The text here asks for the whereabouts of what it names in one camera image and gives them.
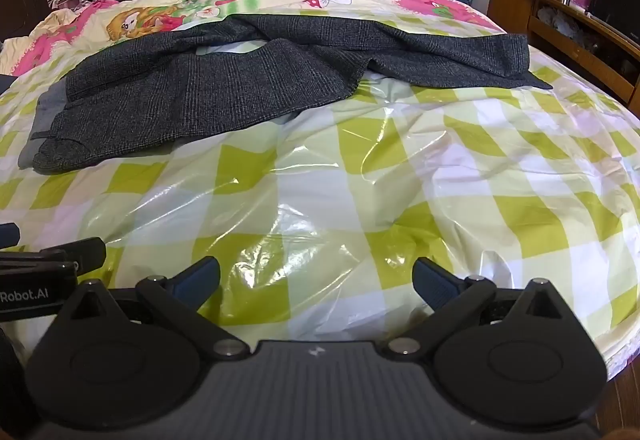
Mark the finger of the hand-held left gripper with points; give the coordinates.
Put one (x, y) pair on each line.
(82, 250)
(9, 235)

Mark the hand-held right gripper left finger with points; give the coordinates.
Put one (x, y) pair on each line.
(195, 277)

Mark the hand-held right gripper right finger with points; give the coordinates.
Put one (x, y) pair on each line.
(435, 280)

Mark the dark grey checked pants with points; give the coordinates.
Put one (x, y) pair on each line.
(200, 85)

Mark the green white checked plastic sheet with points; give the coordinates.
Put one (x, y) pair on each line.
(350, 170)

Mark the cartoon printed quilt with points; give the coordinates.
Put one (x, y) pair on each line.
(150, 15)

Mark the white clutter in desk shelf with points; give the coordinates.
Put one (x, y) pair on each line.
(557, 20)

